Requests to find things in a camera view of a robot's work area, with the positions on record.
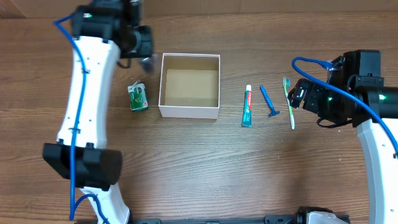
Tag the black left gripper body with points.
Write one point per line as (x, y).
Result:
(141, 43)

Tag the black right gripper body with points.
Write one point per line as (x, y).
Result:
(326, 102)

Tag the blue disposable razor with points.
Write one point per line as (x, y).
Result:
(268, 101)

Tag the clear spray bottle dark liquid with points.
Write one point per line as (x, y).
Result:
(149, 64)

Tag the green Dettol soap packet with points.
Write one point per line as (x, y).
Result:
(138, 96)

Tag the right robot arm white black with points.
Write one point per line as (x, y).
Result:
(350, 90)

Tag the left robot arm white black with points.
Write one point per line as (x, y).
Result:
(102, 33)

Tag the green white toothbrush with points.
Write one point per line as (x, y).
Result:
(286, 85)

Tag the green Colgate toothpaste tube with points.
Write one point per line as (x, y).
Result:
(247, 111)

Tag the open white cardboard box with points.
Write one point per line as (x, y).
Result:
(190, 86)

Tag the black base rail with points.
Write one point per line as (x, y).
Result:
(268, 219)

